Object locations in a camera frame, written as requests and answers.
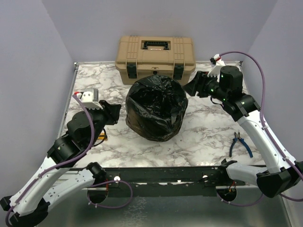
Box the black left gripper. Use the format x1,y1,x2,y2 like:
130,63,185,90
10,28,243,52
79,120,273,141
87,99,123,148

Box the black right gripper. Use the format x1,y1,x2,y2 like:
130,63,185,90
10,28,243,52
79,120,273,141
182,70,229,102

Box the black plastic trash bag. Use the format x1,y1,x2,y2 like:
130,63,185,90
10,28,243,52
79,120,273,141
125,75,188,142

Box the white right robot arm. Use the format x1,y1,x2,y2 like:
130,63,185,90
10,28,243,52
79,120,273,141
183,66,303,198

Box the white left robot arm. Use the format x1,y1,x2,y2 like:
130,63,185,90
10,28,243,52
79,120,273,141
0,100,121,227

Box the yellow black utility knife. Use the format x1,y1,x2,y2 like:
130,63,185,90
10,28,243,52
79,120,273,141
98,133,108,140

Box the tan plastic toolbox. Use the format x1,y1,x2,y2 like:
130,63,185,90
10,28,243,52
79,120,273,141
115,36,196,85

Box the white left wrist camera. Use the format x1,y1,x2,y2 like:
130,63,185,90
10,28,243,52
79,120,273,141
74,88,103,109

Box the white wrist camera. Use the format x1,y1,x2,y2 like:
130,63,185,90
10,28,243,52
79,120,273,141
207,54,226,77
74,88,103,109

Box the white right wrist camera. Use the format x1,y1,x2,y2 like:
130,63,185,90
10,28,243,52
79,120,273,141
207,54,226,77

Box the aluminium extrusion frame rail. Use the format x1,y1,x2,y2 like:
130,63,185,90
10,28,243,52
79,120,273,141
26,62,79,227

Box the blue-handled pliers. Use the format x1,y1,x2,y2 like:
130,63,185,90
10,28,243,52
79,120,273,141
229,131,254,158

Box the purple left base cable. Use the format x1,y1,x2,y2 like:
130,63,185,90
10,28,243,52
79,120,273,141
87,178,133,209

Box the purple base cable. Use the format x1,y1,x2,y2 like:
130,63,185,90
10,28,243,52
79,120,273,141
219,192,265,206
87,178,133,209

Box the black front mounting rail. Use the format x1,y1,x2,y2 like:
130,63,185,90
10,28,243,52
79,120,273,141
87,166,245,198

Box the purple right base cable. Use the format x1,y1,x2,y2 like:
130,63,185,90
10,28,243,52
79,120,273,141
219,192,265,206

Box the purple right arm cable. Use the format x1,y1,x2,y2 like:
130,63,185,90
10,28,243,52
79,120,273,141
220,51,303,201

